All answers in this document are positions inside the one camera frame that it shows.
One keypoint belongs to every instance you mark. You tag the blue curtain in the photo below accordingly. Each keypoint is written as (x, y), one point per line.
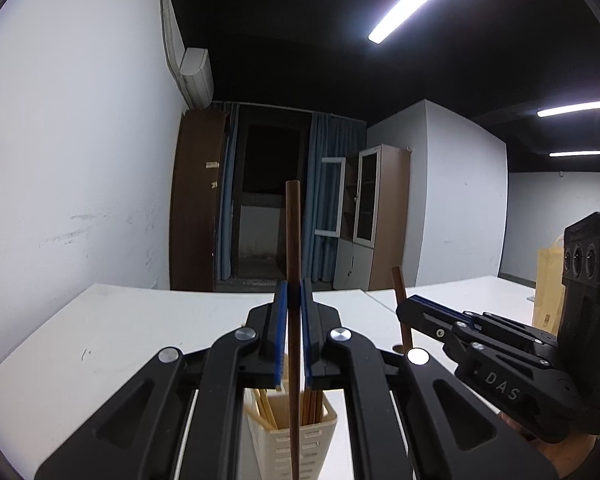
(227, 185)
(320, 140)

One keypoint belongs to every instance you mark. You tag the white wall pipe cover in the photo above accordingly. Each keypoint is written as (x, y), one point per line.
(167, 15)

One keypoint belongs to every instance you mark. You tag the dark window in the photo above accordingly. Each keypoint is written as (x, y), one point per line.
(270, 155)

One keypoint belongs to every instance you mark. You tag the dark brown wooden door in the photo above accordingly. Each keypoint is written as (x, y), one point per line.
(195, 200)

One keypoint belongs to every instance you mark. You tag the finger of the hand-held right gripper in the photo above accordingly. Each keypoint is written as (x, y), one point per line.
(445, 306)
(425, 322)

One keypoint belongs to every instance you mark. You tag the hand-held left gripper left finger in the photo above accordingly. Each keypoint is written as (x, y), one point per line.
(280, 330)

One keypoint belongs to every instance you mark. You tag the white wall air conditioner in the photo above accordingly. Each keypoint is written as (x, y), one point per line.
(197, 77)

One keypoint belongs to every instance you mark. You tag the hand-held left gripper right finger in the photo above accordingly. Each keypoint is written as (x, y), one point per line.
(307, 330)

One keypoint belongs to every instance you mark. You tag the white-framed glass cabinet door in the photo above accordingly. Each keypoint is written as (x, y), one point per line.
(330, 195)

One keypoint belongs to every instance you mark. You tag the brown paper bag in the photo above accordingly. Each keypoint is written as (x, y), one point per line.
(547, 285)

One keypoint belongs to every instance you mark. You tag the person's right hand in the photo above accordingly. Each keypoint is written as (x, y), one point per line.
(570, 450)

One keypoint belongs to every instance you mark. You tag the dark brown wooden chopstick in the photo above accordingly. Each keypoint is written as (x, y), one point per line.
(313, 407)
(399, 285)
(320, 405)
(306, 407)
(293, 240)

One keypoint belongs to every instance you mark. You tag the cream slotted utensil holder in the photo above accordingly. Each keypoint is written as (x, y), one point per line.
(272, 452)

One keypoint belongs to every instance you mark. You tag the brown cabinet with glass door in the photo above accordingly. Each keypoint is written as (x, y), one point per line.
(390, 210)

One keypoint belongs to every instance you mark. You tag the light bamboo chopstick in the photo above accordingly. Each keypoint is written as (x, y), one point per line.
(262, 415)
(269, 410)

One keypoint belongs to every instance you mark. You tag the long ceiling light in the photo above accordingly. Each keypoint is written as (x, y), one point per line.
(420, 2)
(575, 109)
(575, 153)

